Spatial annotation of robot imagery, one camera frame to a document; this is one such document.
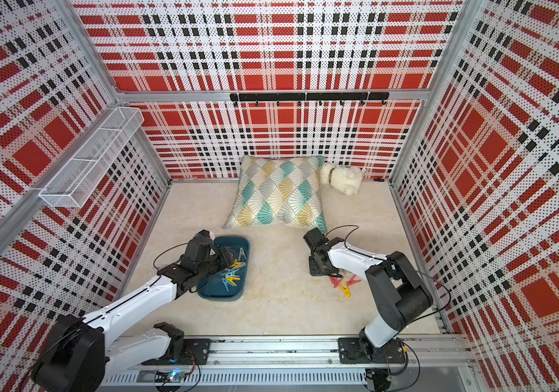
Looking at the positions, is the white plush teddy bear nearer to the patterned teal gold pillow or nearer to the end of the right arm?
the patterned teal gold pillow

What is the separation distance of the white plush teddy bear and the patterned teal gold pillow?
0.13m

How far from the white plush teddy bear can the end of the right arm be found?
416mm

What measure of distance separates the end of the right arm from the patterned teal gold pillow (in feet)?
0.57

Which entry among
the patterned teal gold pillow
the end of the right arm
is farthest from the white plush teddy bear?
the end of the right arm

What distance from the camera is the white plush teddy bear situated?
112cm

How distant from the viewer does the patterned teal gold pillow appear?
95cm

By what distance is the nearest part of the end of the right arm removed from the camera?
2.19 ft
